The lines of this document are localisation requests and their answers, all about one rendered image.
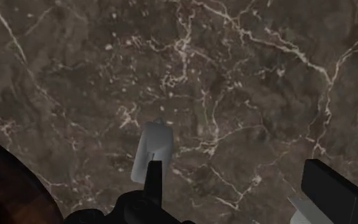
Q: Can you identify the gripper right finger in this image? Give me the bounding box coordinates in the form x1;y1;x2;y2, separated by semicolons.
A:
300;158;358;224

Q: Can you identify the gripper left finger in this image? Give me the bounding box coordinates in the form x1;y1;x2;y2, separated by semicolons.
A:
63;160;196;224

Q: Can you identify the pale grey flat object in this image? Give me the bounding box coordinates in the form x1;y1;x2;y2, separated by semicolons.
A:
287;195;335;224

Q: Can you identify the pale grey rounded bottle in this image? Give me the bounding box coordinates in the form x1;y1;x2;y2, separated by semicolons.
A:
130;119;175;185

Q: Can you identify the dark brown round bowl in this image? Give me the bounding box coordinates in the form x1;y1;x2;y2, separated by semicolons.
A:
0;132;64;224

